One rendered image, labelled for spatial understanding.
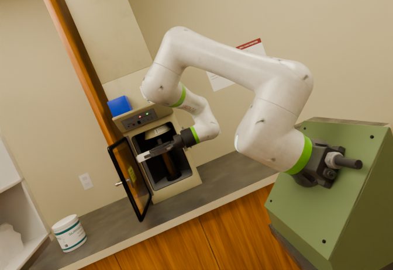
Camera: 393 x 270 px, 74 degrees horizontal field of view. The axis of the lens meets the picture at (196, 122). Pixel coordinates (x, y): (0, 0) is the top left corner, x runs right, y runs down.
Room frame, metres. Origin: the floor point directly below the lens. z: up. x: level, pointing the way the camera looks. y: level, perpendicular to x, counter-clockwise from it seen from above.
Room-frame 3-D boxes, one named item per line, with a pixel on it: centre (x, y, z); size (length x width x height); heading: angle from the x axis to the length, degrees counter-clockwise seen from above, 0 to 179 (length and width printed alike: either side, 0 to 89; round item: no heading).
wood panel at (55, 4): (1.66, 0.50, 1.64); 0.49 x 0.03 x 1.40; 5
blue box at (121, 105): (1.46, 0.36, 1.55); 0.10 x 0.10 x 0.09; 5
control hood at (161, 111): (1.46, 0.26, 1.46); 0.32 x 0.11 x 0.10; 95
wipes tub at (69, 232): (1.37, 0.87, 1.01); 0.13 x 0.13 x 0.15
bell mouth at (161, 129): (1.62, 0.25, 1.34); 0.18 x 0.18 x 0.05
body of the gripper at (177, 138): (1.27, 0.14, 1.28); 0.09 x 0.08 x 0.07; 95
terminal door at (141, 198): (1.34, 0.42, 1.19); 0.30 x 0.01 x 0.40; 178
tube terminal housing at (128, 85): (1.65, 0.27, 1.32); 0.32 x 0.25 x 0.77; 95
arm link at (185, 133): (1.28, 0.07, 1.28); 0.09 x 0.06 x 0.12; 5
